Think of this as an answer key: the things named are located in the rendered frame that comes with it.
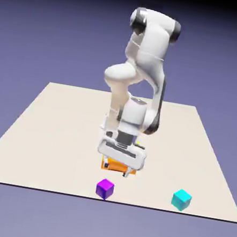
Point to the small purple cube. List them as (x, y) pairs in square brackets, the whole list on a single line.
[(104, 189)]

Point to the large orange box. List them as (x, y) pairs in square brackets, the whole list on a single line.
[(116, 166)]

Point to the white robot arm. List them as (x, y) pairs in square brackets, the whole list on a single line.
[(150, 50)]

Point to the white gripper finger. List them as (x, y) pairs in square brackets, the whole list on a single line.
[(106, 164), (127, 172)]

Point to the small cyan cube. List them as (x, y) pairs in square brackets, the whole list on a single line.
[(181, 199)]

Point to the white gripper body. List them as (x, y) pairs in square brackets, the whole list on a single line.
[(121, 156)]

